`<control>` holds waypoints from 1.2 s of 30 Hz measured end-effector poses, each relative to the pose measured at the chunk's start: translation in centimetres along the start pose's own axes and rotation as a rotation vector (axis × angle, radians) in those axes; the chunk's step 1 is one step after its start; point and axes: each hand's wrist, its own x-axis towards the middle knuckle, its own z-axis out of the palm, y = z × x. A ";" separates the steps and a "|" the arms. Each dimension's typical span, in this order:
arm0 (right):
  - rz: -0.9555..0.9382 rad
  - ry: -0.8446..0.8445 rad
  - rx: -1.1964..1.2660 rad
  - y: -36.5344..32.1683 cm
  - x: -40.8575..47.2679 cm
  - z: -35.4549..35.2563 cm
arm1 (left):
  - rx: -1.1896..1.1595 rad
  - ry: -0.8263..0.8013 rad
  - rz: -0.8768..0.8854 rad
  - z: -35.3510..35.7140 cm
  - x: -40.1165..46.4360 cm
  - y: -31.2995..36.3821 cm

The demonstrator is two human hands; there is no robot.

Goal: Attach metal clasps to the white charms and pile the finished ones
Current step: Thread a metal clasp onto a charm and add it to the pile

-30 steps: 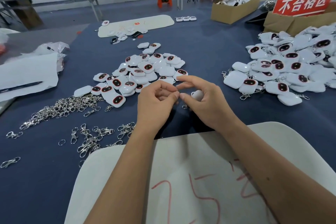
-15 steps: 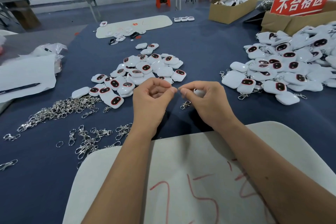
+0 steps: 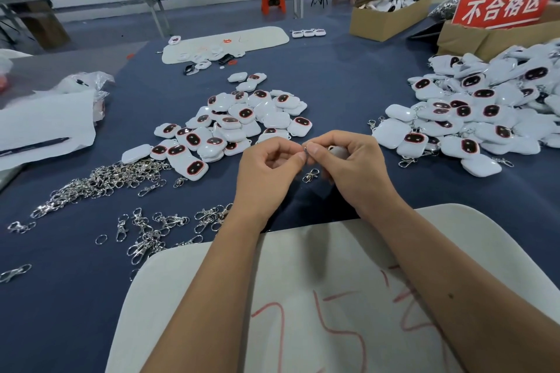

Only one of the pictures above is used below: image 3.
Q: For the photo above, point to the person's right hand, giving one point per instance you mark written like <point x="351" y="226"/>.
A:
<point x="359" y="176"/>

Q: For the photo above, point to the person's left hand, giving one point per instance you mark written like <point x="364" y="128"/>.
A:
<point x="267" y="183"/>

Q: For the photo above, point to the white tag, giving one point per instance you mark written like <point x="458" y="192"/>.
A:
<point x="339" y="151"/>

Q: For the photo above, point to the person's left forearm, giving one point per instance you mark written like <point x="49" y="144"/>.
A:
<point x="206" y="303"/>

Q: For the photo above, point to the person's right forearm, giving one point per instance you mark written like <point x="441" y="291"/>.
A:
<point x="464" y="290"/>

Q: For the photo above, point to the white foam board red marks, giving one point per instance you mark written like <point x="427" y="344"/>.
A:
<point x="341" y="285"/>

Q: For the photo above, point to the long white foam board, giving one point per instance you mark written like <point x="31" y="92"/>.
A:
<point x="262" y="38"/>

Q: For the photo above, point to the open cardboard box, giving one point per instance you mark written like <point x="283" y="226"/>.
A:
<point x="382" y="26"/>

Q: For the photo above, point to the flat brown cardboard box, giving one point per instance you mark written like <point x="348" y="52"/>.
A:
<point x="471" y="40"/>

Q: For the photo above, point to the red plastic stool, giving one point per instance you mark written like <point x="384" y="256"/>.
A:
<point x="273" y="3"/>

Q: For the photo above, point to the red sign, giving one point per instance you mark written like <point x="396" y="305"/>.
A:
<point x="505" y="3"/>

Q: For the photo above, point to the white paper sheet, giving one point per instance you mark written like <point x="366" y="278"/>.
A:
<point x="44" y="122"/>

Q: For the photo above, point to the black pen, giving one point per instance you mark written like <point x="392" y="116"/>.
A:
<point x="33" y="147"/>

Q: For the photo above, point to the white plastic bag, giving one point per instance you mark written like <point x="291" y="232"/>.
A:
<point x="9" y="58"/>

